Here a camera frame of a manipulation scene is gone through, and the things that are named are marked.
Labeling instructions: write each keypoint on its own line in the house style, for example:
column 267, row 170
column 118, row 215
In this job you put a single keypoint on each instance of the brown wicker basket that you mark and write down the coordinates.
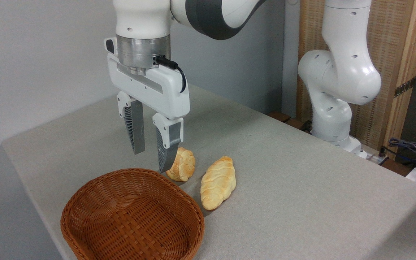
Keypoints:
column 128, row 216

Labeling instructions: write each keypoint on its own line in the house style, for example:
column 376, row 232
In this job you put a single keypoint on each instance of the small round croissant bread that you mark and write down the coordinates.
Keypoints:
column 184, row 164

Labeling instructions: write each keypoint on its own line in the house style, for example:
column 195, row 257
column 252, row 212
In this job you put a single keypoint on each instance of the metal screen hinge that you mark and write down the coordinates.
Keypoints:
column 404, row 87

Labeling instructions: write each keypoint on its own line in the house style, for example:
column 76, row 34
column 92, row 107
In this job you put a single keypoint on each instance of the wooden woven screen panel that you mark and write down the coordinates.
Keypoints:
column 388, row 36

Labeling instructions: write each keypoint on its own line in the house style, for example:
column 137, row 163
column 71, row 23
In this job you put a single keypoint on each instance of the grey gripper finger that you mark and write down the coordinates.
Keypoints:
column 170, row 137
column 135, row 126

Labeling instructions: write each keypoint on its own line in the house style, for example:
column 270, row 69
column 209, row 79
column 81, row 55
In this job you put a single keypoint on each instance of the long twisted bread roll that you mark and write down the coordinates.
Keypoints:
column 218, row 182

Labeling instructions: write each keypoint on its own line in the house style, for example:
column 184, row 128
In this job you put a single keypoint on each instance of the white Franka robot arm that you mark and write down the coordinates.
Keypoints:
column 338, row 72

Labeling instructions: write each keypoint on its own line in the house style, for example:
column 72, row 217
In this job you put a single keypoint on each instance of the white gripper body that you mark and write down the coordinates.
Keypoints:
column 164, row 90

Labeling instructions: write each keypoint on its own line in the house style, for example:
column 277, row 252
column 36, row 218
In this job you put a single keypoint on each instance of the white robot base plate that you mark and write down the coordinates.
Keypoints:
column 374, row 155

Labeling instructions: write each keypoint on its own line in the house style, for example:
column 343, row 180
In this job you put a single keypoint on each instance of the grey tablecloth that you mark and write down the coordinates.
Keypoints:
column 302, row 202

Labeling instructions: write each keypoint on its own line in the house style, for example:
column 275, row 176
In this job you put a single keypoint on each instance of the brown wooden block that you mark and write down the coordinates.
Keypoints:
column 279, row 116
column 295, row 124

